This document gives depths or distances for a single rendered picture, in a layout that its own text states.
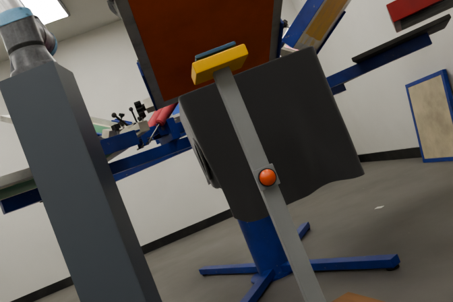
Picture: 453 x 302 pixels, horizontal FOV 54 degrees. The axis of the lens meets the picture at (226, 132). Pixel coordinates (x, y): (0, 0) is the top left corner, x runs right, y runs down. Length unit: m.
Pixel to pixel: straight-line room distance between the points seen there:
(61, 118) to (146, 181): 4.58
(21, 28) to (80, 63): 4.73
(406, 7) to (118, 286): 1.68
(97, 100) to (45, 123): 4.71
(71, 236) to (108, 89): 4.80
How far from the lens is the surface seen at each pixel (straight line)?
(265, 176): 1.01
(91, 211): 1.41
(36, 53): 1.54
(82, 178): 1.41
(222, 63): 1.02
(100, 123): 3.46
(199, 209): 5.97
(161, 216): 5.98
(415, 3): 2.26
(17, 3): 1.79
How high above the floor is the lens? 0.72
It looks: 3 degrees up
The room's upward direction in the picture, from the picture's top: 22 degrees counter-clockwise
